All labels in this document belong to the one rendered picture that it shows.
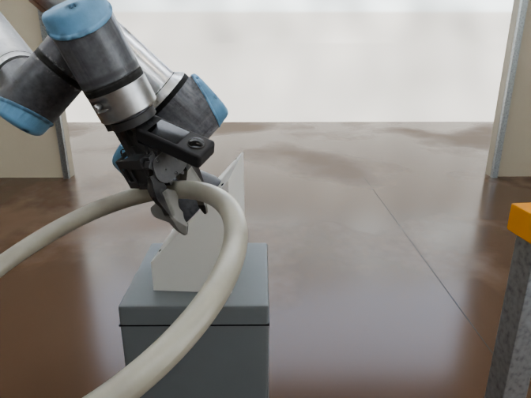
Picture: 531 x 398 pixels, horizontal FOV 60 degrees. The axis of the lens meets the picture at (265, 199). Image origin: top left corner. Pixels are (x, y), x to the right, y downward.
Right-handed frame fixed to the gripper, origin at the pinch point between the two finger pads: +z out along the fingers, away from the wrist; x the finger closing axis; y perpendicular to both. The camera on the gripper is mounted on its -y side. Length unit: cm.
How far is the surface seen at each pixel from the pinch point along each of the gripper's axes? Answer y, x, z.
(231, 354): 27, -9, 55
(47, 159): 450, -198, 90
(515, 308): -35, -58, 77
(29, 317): 209, -21, 98
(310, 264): 112, -154, 167
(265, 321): 17, -17, 49
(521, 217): -37, -68, 52
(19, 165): 478, -180, 84
